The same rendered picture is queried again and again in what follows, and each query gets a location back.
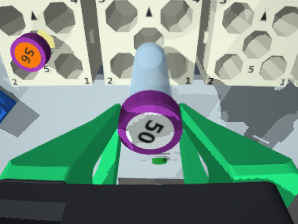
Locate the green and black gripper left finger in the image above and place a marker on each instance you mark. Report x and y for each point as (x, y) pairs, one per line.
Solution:
(71, 157)

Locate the dark grey flat base plate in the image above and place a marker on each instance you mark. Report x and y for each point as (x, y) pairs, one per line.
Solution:
(196, 70)

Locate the blue sample rack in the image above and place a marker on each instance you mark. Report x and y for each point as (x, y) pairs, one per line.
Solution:
(8, 104)

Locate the white bucket adapter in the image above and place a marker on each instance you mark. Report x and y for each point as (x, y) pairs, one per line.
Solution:
(74, 38)
(294, 73)
(242, 62)
(120, 34)

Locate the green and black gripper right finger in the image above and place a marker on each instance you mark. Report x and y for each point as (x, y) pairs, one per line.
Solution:
(231, 157)

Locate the grey flat mat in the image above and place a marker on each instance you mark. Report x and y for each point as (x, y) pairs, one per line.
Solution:
(267, 115)

